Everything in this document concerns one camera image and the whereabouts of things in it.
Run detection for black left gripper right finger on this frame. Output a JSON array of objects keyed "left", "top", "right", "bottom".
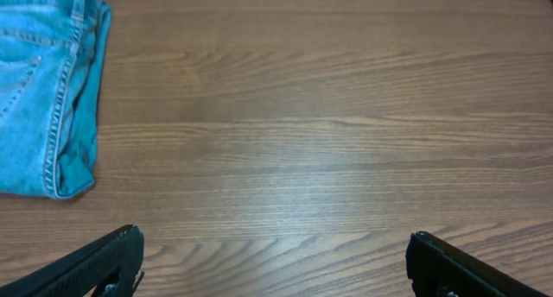
[{"left": 405, "top": 231, "right": 547, "bottom": 297}]

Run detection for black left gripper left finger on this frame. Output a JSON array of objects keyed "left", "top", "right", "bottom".
[{"left": 1, "top": 224, "right": 144, "bottom": 297}]

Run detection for light blue jeans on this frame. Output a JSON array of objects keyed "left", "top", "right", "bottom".
[{"left": 1, "top": 0, "right": 111, "bottom": 199}]

